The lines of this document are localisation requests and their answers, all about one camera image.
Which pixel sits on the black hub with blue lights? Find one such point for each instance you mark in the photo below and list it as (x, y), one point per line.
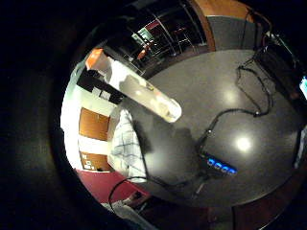
(220, 166)

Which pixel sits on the tall metal stool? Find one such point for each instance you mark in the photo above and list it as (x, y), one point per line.
(183, 36)

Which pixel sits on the lit screen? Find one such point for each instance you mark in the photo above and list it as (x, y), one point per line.
(303, 87)

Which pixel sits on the the person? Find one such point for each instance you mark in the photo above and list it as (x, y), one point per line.
(126, 150)

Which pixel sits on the black box device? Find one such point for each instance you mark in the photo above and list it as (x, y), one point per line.
(278, 64)

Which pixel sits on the brown wooden cabinet door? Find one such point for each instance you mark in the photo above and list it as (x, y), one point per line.
(94, 161)
(94, 124)

